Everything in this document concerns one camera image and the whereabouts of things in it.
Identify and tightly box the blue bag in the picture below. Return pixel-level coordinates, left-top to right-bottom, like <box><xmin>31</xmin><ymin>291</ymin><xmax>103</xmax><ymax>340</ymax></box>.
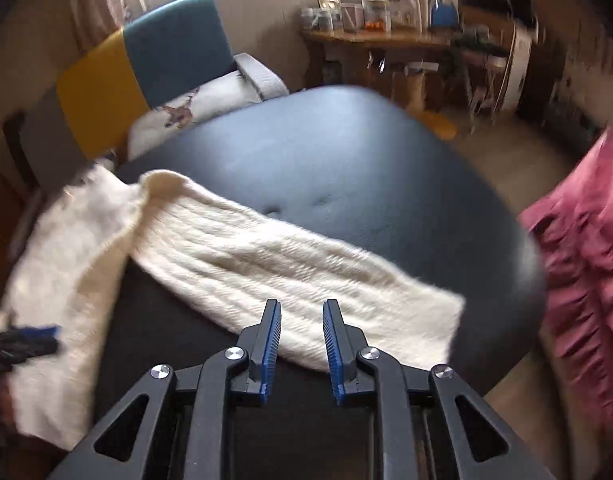
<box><xmin>431</xmin><ymin>0</ymin><xmax>460</xmax><ymax>28</ymax></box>

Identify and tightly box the yellow floor item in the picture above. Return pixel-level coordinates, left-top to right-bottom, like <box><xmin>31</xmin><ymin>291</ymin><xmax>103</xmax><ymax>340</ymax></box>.
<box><xmin>419</xmin><ymin>110</ymin><xmax>460</xmax><ymax>141</ymax></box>

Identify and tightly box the wooden side table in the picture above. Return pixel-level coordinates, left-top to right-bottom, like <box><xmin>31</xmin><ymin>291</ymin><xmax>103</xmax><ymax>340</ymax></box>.
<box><xmin>301</xmin><ymin>27</ymin><xmax>467</xmax><ymax>91</ymax></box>

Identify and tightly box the white knit sweater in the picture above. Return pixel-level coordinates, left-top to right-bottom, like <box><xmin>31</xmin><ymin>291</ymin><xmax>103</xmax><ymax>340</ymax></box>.
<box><xmin>0</xmin><ymin>166</ymin><xmax>467</xmax><ymax>453</ymax></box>

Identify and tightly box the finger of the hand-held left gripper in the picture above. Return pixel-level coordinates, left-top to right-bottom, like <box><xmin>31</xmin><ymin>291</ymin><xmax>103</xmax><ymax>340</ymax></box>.
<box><xmin>0</xmin><ymin>325</ymin><xmax>62</xmax><ymax>373</ymax></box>

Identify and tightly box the glass jar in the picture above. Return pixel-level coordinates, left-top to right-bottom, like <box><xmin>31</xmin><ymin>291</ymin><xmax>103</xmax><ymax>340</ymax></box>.
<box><xmin>301</xmin><ymin>7</ymin><xmax>333</xmax><ymax>32</ymax></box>

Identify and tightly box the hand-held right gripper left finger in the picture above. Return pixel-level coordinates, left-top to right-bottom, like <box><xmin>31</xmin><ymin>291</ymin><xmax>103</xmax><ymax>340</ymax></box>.
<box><xmin>46</xmin><ymin>299</ymin><xmax>282</xmax><ymax>480</ymax></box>

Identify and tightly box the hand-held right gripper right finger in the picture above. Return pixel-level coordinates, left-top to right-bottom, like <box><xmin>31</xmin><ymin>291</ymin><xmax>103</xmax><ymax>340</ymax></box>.
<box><xmin>323</xmin><ymin>299</ymin><xmax>557</xmax><ymax>480</ymax></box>

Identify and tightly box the clear container with orange contents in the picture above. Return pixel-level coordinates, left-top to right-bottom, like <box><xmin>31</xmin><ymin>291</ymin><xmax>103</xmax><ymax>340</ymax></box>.
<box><xmin>361</xmin><ymin>0</ymin><xmax>392</xmax><ymax>31</ymax></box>

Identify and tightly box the deer print cushion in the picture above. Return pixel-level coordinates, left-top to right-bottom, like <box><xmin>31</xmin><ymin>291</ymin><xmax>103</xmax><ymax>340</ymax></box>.
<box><xmin>126</xmin><ymin>85</ymin><xmax>262</xmax><ymax>158</ymax></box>

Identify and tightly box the pink ruffled cloth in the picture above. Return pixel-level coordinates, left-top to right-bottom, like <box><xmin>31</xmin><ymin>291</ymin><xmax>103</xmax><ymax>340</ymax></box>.
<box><xmin>517</xmin><ymin>127</ymin><xmax>613</xmax><ymax>441</ymax></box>

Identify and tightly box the white cardboard box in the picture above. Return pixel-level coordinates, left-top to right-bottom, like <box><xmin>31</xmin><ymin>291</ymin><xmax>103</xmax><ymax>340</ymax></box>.
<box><xmin>505</xmin><ymin>30</ymin><xmax>533</xmax><ymax>112</ymax></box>

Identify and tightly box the teal yellow grey sofa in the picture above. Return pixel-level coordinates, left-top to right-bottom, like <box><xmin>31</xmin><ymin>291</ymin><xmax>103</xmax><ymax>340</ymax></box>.
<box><xmin>4</xmin><ymin>0</ymin><xmax>290</xmax><ymax>196</ymax></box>

